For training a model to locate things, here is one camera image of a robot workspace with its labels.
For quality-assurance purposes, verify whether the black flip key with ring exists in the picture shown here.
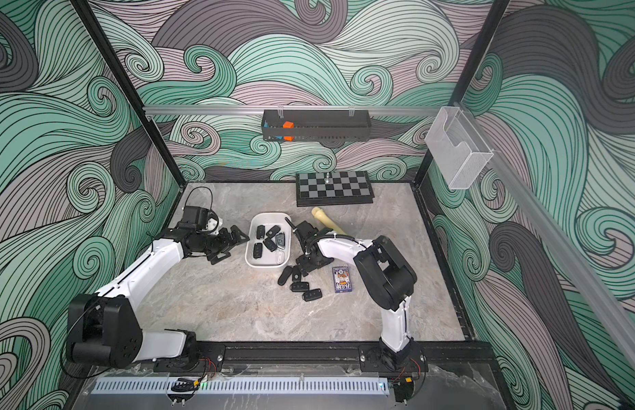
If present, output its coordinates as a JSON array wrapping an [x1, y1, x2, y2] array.
[[263, 237, 278, 252]]

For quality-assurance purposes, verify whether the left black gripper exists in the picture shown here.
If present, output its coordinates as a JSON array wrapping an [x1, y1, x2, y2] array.
[[197, 225, 250, 263]]

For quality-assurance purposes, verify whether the right side aluminium rail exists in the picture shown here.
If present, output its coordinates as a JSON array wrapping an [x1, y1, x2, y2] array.
[[453, 102, 635, 370]]

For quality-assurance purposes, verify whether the horizontal aluminium rail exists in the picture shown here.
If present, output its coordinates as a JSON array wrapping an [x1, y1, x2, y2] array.
[[142, 104, 441, 118]]

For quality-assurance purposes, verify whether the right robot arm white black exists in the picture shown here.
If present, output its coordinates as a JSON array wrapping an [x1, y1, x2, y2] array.
[[295, 229, 417, 371]]

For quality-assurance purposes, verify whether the black silver chessboard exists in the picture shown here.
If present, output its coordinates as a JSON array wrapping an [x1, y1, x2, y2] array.
[[296, 171, 375, 207]]

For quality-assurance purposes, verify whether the blue playing cards box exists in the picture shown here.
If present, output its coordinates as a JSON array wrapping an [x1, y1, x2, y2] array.
[[332, 266, 353, 294]]

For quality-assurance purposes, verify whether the white plastic storage box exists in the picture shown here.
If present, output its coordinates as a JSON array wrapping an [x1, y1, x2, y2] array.
[[245, 213, 292, 273]]

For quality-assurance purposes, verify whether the black three-button key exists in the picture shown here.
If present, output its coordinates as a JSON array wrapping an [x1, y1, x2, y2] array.
[[290, 281, 310, 293], [252, 243, 263, 260], [302, 289, 323, 302]]

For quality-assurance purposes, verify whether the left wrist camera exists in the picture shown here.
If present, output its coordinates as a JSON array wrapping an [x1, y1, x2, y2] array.
[[177, 206, 219, 232]]

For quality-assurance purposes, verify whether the cream yellow flashlight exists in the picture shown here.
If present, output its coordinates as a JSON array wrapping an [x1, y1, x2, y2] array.
[[312, 207, 346, 235]]

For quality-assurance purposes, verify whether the black wall tray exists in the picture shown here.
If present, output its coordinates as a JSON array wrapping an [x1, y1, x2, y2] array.
[[261, 109, 372, 143]]

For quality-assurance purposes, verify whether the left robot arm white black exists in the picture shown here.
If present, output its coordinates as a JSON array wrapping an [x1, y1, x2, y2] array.
[[65, 225, 250, 370]]

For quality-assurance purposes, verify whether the black VW flip key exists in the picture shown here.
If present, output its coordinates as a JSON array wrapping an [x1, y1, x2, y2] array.
[[291, 266, 302, 283]]

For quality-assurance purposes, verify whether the white perforated cable duct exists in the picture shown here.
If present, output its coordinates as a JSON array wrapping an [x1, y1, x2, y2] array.
[[91, 376, 390, 396]]

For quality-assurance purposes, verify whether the clear acrylic wall holder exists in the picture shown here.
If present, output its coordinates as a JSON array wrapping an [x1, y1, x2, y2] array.
[[425, 106, 494, 191]]

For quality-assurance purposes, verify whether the silver black BMW key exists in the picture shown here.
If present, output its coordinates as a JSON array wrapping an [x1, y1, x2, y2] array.
[[275, 232, 286, 249]]

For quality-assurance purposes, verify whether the black plain key fob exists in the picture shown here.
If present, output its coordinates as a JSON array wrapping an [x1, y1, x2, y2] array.
[[277, 266, 293, 286]]

